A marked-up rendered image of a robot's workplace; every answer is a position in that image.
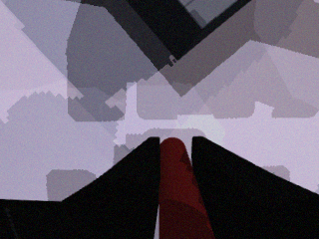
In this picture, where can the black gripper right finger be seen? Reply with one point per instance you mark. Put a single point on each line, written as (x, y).
(244, 201)

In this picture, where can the dark red peg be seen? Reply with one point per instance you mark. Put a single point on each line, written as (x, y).
(182, 214)

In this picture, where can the dark grey open box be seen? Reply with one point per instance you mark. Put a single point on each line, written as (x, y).
(181, 24)

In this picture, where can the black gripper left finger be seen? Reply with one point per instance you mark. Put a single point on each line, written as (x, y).
(121, 204)

